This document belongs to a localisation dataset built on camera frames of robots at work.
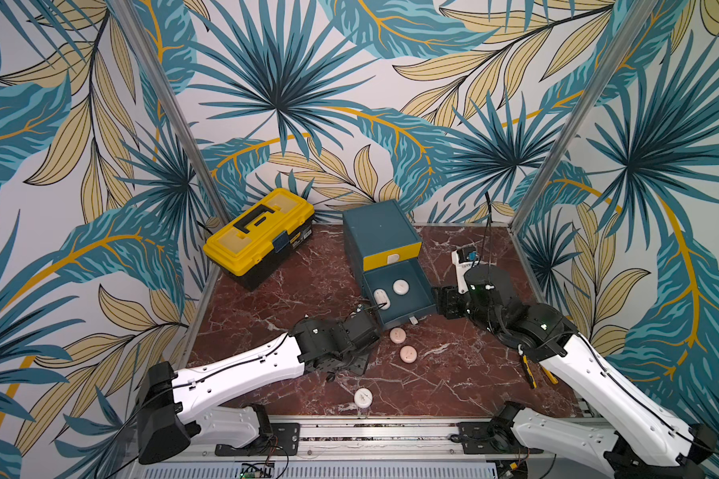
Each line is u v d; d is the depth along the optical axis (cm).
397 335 90
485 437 71
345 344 53
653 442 38
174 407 39
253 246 90
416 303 94
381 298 89
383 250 83
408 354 86
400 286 92
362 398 78
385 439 75
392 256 85
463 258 59
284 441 73
